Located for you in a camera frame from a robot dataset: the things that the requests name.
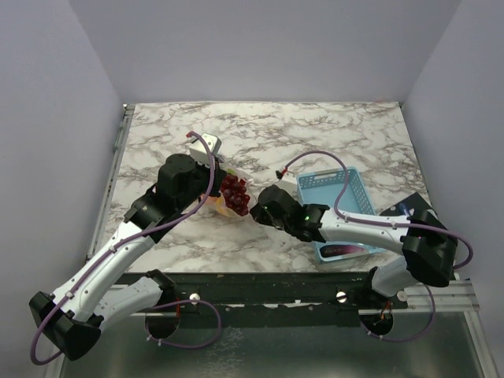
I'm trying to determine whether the clear zip top bag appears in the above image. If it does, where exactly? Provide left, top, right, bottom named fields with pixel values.
left=205, top=156, right=257, bottom=218

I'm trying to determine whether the dark red grapes bunch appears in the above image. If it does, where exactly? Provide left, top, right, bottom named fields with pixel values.
left=220, top=173, right=251, bottom=217

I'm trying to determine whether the yellow bell pepper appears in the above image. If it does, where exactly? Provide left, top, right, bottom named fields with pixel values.
left=211, top=196, right=234, bottom=217

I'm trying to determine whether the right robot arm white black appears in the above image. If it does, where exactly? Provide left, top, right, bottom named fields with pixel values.
left=250, top=185, right=458, bottom=308

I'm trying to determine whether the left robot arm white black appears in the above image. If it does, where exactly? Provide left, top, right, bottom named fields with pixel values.
left=29, top=153, right=226, bottom=361

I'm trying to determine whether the light blue plastic basket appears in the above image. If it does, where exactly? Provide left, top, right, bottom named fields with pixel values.
left=296, top=167, right=383, bottom=265

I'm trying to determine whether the long purple eggplant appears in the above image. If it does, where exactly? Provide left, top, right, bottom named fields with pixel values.
left=320, top=244, right=369, bottom=258

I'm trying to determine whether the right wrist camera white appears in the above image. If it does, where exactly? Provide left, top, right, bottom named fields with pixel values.
left=275, top=167, right=298, bottom=195

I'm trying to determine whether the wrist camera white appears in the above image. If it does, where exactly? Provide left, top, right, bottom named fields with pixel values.
left=187, top=132, right=222, bottom=167
left=275, top=167, right=298, bottom=195

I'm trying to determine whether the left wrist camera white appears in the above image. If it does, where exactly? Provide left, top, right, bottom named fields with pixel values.
left=187, top=132, right=222, bottom=167

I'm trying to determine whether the black mounting rail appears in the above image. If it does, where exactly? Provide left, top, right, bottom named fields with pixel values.
left=154, top=272, right=406, bottom=328

